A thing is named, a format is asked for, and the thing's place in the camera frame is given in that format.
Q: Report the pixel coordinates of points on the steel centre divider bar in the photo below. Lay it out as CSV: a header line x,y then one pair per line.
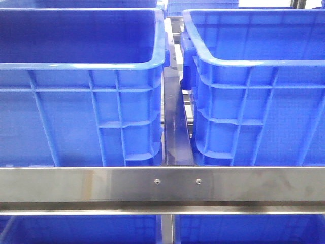
x,y
178,150

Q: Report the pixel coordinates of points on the large blue crate left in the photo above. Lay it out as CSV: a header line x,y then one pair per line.
x,y
81,87

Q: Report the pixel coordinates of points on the large blue crate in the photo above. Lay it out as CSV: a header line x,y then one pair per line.
x,y
256,80
81,87

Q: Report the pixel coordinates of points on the large blue crate right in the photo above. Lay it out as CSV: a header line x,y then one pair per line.
x,y
256,80

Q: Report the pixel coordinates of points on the blue crate rear right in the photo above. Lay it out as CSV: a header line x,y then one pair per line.
x,y
175,8

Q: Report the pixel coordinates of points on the blue crate lower right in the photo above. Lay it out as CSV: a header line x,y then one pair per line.
x,y
256,228

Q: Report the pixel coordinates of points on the blue crate rear left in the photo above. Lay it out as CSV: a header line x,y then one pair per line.
x,y
100,4

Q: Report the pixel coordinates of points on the blue crate lower left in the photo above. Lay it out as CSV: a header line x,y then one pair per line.
x,y
83,229

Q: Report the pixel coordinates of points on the steel shelf front rail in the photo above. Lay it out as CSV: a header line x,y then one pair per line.
x,y
131,190

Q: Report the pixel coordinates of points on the right rail screw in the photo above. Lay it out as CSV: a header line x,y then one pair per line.
x,y
198,181

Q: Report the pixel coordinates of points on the steel vertical post below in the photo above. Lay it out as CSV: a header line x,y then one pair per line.
x,y
167,229

